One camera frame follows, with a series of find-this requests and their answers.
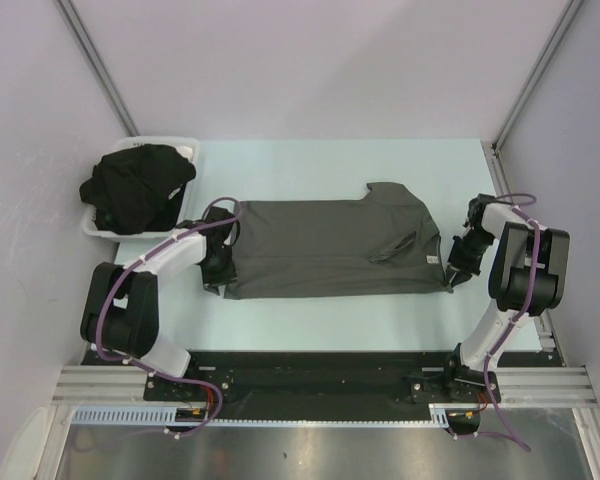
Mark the aluminium left corner post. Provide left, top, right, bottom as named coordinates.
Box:
left=52, top=0, right=139, bottom=136

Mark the light blue cable duct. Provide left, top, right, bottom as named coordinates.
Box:
left=72, top=406, right=449, bottom=429

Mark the aluminium corner post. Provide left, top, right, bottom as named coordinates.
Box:
left=491, top=0, right=588, bottom=154
left=52, top=0, right=139, bottom=136

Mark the white t shirt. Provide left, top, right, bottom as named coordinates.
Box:
left=168, top=145, right=195, bottom=200

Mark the black t shirt pile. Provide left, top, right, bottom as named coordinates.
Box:
left=79, top=144, right=197, bottom=234

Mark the aluminium front frame rail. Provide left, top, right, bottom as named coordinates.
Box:
left=53, top=366, right=598, bottom=409

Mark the dark grey t shirt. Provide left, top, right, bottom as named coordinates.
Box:
left=225, top=182, right=451, bottom=300

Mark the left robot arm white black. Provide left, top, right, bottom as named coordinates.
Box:
left=80, top=206, right=241, bottom=400

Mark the white plastic laundry bin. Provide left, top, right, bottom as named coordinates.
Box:
left=81, top=136, right=202, bottom=242

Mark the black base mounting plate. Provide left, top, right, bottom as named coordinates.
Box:
left=82, top=349, right=564, bottom=407

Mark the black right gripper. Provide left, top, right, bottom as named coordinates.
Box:
left=445, top=227, right=496, bottom=287

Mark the aluminium right corner post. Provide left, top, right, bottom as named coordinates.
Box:
left=491, top=0, right=588, bottom=154

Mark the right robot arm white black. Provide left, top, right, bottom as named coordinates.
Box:
left=441, top=194, right=570, bottom=401

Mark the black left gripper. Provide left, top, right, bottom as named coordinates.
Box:
left=199, top=244, right=236, bottom=294

